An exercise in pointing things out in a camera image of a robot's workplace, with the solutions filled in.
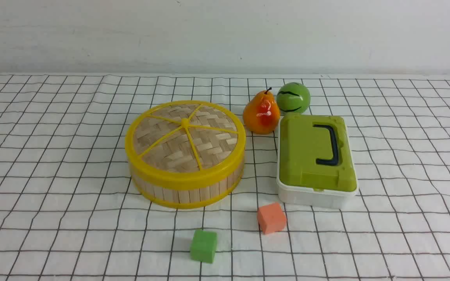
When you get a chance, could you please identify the green lidded white plastic box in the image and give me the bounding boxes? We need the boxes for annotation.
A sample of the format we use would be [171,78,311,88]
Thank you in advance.
[277,112,359,210]

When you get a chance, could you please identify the yellow bamboo steamer basket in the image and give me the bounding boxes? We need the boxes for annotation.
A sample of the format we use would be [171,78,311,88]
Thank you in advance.
[129,161,245,209]

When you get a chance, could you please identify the green foam cube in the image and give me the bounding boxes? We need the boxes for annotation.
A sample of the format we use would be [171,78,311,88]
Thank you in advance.
[190,229,218,264]

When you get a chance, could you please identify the green toy watermelon ball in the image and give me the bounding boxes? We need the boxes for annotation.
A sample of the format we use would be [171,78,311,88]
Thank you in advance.
[276,82,311,114]

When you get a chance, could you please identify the orange red toy pear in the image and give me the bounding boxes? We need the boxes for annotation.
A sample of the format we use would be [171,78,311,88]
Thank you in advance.
[243,87,280,135]

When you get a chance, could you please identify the yellow woven bamboo steamer lid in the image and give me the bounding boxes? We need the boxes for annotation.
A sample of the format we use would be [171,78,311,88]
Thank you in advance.
[125,101,246,190]

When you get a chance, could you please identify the orange foam cube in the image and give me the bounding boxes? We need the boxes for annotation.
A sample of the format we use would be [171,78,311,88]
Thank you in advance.
[257,202,286,235]

